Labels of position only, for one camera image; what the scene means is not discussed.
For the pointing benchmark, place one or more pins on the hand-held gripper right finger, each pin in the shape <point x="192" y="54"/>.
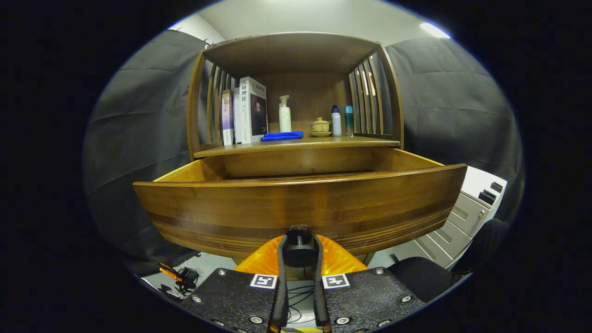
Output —
<point x="320" y="286"/>

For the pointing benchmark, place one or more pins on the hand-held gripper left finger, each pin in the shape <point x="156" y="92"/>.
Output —
<point x="280" y="286"/>

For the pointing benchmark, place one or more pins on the black drawer knob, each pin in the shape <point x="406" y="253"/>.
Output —
<point x="299" y="252"/>

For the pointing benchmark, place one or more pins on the wooden drawer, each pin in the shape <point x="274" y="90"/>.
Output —
<point x="300" y="208"/>

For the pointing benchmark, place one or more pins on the wooden countertop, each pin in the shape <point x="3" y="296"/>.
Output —
<point x="323" y="141"/>

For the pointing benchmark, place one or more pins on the white filing cabinet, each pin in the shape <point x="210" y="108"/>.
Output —
<point x="467" y="208"/>

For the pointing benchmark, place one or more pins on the wooden cabinet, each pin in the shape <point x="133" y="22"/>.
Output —
<point x="291" y="51"/>

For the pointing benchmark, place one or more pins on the orange black device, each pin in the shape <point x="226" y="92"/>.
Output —
<point x="185" y="277"/>

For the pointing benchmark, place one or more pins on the blue folded cloth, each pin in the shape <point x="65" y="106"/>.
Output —
<point x="282" y="136"/>

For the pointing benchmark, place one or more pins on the beige saucer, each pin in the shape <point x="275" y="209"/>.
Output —
<point x="321" y="134"/>

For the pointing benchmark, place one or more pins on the beige lidded teacup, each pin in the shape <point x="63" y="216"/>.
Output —
<point x="320" y="126"/>

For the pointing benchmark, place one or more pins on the white bottle with blue cap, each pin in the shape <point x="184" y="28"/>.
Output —
<point x="336" y="122"/>

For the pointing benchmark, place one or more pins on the white pump bottle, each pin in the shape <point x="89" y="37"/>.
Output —
<point x="285" y="120"/>

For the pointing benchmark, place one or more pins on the teal bottle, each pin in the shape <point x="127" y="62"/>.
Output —
<point x="348" y="118"/>

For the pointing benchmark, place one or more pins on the thin white book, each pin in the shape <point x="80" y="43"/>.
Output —
<point x="237" y="115"/>

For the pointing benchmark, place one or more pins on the large white portrait book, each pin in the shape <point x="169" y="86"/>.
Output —
<point x="252" y="111"/>

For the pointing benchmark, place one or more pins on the purple book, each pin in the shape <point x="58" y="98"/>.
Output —
<point x="227" y="115"/>

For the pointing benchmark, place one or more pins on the black backdrop cloth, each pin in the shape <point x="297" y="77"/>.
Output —
<point x="134" y="138"/>

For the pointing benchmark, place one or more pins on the small ceiling light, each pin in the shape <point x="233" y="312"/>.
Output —
<point x="434" y="30"/>

